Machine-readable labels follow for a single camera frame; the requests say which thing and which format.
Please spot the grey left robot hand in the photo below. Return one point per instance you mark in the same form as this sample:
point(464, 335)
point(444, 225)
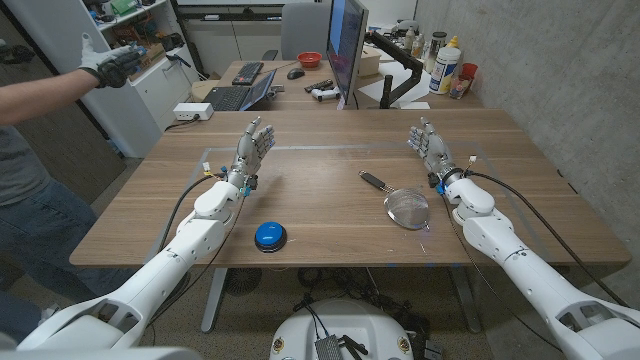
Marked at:
point(247, 152)

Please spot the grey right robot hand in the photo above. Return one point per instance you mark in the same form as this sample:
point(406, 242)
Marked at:
point(435, 150)

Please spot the person's gloved hand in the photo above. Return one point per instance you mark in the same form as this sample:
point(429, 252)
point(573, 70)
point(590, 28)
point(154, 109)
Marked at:
point(110, 65)

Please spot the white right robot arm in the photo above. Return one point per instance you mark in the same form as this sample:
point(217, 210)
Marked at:
point(510, 250)

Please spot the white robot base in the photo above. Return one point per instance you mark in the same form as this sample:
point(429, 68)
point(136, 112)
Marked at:
point(345, 320)

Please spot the person's bare forearm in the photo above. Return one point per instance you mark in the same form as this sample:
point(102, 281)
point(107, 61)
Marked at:
point(40, 97)

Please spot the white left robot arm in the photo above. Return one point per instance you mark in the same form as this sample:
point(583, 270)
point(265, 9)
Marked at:
point(190, 245)

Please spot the blue push button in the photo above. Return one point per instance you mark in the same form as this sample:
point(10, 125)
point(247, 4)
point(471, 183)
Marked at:
point(270, 234)

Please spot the brown cardboard box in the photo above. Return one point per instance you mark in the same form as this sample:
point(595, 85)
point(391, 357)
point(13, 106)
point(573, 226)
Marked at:
point(152, 56)

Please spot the person in gloves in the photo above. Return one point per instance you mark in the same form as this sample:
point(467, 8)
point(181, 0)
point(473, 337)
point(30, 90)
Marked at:
point(125, 110)

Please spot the open laptop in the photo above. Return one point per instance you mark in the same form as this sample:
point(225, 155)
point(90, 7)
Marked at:
point(230, 97)

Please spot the green box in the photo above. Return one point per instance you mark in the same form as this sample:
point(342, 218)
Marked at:
point(122, 6)

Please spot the clear glass cup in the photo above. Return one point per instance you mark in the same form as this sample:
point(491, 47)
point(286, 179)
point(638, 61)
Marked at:
point(458, 87)

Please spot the white power strip box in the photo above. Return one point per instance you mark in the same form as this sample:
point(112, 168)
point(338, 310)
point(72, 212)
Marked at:
point(192, 110)

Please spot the wooden office desk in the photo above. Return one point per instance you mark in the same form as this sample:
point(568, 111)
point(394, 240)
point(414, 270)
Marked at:
point(295, 97)

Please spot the black keyboard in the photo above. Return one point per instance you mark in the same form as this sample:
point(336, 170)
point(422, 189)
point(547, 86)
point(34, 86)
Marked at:
point(248, 73)

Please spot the white wipes canister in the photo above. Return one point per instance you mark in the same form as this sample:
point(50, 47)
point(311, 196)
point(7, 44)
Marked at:
point(444, 70)

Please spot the red cup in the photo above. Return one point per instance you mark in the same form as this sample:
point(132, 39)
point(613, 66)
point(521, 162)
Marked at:
point(470, 70)

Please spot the white paper sheet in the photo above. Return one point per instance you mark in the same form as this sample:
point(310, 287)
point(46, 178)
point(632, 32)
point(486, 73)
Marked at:
point(372, 89)

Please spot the black computer mouse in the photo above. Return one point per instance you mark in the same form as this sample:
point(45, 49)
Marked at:
point(295, 73)

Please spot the white game controller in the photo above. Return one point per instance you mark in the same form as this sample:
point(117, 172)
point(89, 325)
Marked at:
point(325, 94)

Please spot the black remote control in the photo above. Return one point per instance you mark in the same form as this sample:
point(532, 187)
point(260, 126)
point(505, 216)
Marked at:
point(319, 85)

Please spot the dark lidded jar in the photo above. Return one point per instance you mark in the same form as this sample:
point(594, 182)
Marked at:
point(436, 45)

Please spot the beige box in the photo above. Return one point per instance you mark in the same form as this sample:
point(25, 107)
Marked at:
point(370, 62)

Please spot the yellow capped bottle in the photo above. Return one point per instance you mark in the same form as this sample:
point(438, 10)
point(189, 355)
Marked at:
point(453, 42)

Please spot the red bowl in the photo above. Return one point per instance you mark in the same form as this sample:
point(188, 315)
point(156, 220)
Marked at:
point(309, 60)

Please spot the round black fan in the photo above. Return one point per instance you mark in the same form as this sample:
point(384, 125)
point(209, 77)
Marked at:
point(242, 281)

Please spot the grey office chair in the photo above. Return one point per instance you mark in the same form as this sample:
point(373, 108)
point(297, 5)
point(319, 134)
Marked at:
point(305, 30)

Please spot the computer monitor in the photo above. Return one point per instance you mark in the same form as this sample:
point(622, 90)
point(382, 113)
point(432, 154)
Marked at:
point(345, 45)

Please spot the person in grey shirt, jeans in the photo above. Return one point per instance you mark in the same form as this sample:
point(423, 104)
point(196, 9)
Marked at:
point(45, 235)

